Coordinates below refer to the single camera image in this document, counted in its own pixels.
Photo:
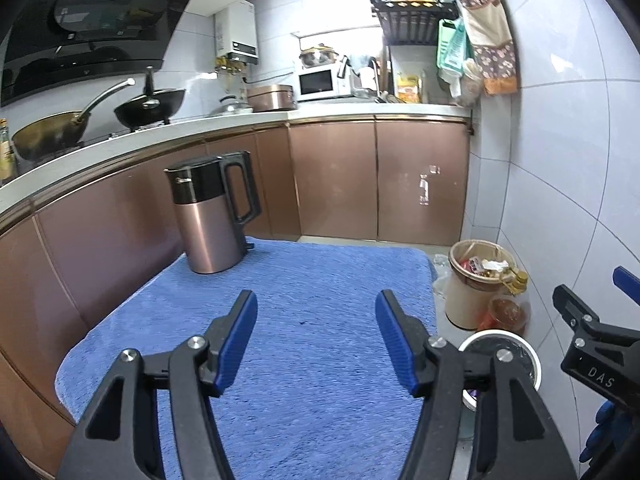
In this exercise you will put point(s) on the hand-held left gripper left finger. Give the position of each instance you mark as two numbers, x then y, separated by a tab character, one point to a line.
235	345

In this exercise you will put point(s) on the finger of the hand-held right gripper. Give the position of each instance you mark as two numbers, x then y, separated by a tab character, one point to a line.
625	280
570	302

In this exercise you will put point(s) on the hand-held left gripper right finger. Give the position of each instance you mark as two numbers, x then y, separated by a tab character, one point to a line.
395	345

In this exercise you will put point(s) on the white trash can black liner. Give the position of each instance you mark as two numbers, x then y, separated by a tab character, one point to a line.
530	360

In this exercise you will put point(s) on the beige trash bin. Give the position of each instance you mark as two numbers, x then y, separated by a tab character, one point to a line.
462	300

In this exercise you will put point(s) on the person's right hand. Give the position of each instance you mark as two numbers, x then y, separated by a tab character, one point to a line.
605	427

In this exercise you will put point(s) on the yellow oil bottle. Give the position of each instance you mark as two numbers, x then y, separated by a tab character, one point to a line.
517	280

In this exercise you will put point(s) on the clear plastic bag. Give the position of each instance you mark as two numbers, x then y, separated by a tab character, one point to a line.
441	275

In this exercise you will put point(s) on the blue fluffy towel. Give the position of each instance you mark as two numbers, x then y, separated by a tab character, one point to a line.
310	300

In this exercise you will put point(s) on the wrappers inside beige bin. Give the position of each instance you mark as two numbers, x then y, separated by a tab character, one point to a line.
482	266

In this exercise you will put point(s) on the brown electric kettle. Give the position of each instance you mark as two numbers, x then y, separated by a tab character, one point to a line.
210	230

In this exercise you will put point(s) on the brown kitchen base cabinets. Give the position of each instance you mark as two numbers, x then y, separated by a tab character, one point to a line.
340	180

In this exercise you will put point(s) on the white plastic bag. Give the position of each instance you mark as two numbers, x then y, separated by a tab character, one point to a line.
467	85

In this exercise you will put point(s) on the brown rice cooker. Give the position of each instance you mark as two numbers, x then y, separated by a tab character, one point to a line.
270	99

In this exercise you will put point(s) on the black wok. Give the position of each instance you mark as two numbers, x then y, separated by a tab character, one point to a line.
150	105

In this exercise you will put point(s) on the yellow food package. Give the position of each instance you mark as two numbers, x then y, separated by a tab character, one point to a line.
407	89

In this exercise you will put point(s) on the white water jug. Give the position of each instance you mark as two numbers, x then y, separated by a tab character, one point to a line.
367	82

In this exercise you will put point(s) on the white microwave oven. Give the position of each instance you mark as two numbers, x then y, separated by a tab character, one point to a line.
320	84

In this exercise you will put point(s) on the green plastic bag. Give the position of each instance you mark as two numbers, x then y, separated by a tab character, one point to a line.
452	50

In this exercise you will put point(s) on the brass wok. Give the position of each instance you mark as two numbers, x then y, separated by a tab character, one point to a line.
45	135

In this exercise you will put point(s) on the floral apron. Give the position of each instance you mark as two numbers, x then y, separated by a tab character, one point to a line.
485	25

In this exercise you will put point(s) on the dark sauce bottle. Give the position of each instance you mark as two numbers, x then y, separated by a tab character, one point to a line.
6	155

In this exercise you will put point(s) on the steel pot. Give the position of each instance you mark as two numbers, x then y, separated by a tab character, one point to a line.
317	57

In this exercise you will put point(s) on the white water heater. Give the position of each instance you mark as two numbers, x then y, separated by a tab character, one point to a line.
237	30

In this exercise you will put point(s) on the black dish rack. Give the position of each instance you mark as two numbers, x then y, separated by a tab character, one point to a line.
410	15

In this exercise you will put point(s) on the black range hood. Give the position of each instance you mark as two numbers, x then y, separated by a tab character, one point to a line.
90	20

